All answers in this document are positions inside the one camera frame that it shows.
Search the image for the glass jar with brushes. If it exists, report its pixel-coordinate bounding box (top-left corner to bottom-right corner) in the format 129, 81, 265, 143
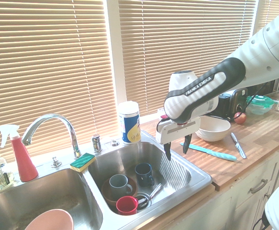
0, 164, 15, 191

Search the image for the stainless steel double sink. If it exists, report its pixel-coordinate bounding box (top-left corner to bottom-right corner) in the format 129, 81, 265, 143
0, 130, 213, 230

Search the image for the green and yellow sponge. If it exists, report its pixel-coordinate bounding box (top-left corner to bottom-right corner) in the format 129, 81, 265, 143
69, 152, 96, 173

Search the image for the chrome faucet handle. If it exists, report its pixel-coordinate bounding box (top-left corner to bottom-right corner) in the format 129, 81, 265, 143
92, 134, 103, 153

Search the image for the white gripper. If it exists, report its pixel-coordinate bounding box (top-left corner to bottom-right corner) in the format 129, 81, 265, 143
156, 116, 201, 161

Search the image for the metal drawer handle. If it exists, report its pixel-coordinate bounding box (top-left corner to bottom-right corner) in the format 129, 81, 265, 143
249, 178, 268, 195

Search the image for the teal knife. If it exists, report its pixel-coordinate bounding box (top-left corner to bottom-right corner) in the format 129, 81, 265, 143
179, 142, 237, 161

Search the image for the chrome curved faucet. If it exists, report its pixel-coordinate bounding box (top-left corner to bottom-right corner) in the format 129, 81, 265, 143
21, 114, 82, 159

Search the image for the navy blue mug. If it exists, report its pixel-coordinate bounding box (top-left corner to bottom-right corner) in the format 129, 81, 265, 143
134, 162, 156, 187

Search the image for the narrow beige window blind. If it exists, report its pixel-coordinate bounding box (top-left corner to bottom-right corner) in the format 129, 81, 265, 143
257, 0, 279, 32

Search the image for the wide beige window blind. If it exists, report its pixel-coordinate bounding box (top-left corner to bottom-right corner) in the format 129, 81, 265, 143
0, 0, 112, 163

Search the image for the white blue cleanser canister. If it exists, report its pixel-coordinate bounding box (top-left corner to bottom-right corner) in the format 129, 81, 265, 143
118, 101, 142, 145

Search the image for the gray mug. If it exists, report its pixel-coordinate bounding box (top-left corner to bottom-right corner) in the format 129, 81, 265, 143
109, 174, 133, 195

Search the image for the large white bowl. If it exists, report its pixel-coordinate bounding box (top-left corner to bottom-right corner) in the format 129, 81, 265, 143
196, 115, 231, 142

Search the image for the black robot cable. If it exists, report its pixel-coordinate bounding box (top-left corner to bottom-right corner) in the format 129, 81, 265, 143
239, 82, 270, 115

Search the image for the white handled knife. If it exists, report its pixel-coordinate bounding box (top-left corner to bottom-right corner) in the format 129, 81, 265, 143
230, 132, 247, 159

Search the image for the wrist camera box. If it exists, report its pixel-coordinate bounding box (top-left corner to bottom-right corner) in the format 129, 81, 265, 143
156, 114, 170, 132

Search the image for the pink bowl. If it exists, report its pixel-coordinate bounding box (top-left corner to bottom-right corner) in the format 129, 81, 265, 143
24, 208, 75, 230

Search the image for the metal drain strainer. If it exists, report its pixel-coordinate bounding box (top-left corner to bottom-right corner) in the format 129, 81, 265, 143
134, 192, 152, 211

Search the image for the red spray bottle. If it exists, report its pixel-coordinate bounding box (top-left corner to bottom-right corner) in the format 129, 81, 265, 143
0, 124, 39, 182

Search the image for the green lidded plastic container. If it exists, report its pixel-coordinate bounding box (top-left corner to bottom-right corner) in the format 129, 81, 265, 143
246, 94, 276, 116

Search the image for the red apple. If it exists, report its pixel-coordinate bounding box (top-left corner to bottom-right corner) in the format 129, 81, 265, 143
234, 112, 247, 124

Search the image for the brown bowl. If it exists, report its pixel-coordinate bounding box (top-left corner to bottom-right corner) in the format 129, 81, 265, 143
101, 176, 138, 208

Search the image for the chrome sink knob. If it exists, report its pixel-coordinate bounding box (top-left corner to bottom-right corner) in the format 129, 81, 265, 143
50, 157, 63, 168

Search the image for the black toaster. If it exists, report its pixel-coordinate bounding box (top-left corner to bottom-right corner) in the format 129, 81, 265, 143
217, 87, 249, 120

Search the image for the silver utensil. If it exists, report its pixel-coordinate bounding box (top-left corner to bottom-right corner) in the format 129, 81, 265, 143
148, 183, 163, 199

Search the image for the red cup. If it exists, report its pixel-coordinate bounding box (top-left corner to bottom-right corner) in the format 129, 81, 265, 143
116, 195, 139, 215

